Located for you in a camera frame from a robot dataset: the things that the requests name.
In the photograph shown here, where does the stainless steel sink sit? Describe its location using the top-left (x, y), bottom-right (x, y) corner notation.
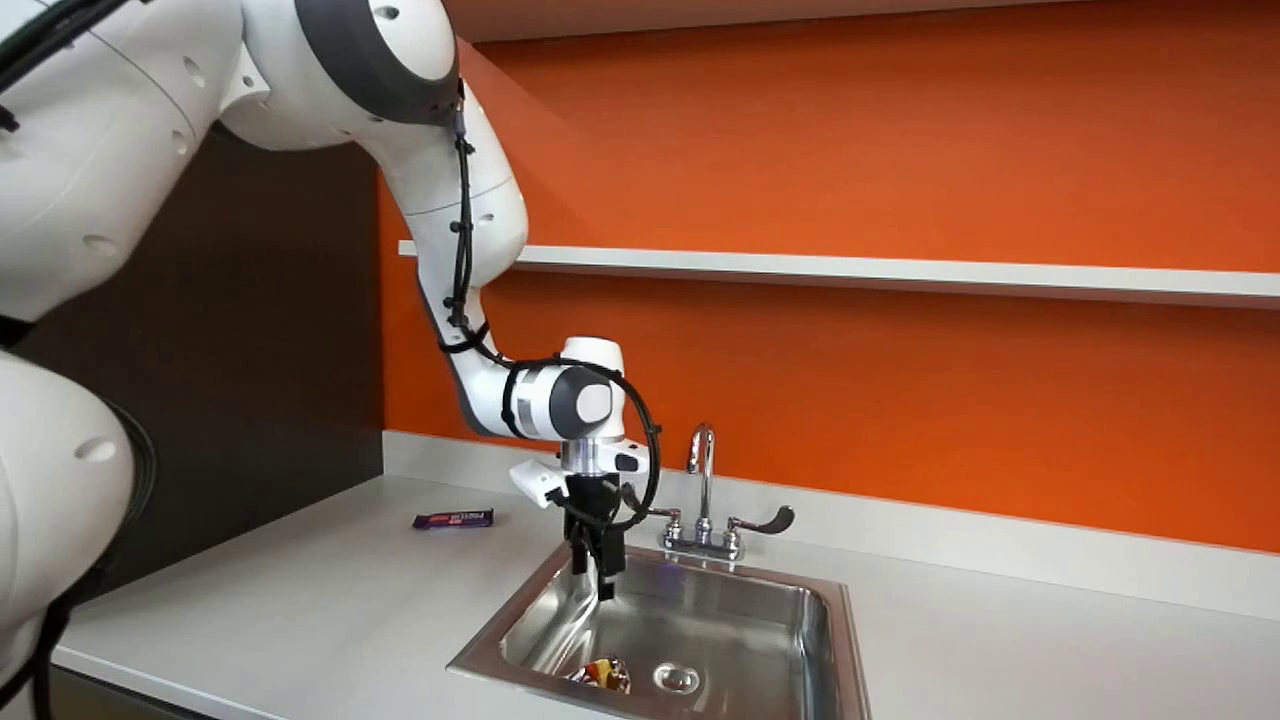
top-left (448, 531), bottom-right (882, 720)

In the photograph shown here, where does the metal sink drain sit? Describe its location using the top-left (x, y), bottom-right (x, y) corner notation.
top-left (648, 661), bottom-right (703, 701)

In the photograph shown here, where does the chrome two-handle faucet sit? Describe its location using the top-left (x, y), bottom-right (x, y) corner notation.
top-left (653, 424), bottom-right (802, 574)

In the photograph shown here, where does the orange yellow chips packet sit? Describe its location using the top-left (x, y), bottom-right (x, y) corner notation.
top-left (569, 650), bottom-right (640, 696)

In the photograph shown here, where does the dark wood cabinet panel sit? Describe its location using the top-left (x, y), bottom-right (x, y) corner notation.
top-left (12, 124), bottom-right (392, 605)

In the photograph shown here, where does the long white wall shelf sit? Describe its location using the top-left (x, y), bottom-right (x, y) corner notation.
top-left (397, 236), bottom-right (1280, 313)

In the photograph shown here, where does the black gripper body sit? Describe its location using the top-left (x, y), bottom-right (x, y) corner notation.
top-left (558, 471), bottom-right (628, 540)

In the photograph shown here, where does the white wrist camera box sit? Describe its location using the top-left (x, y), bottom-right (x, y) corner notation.
top-left (503, 435), bottom-right (661, 513)

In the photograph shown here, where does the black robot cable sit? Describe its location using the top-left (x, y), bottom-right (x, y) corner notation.
top-left (436, 76), bottom-right (669, 536)

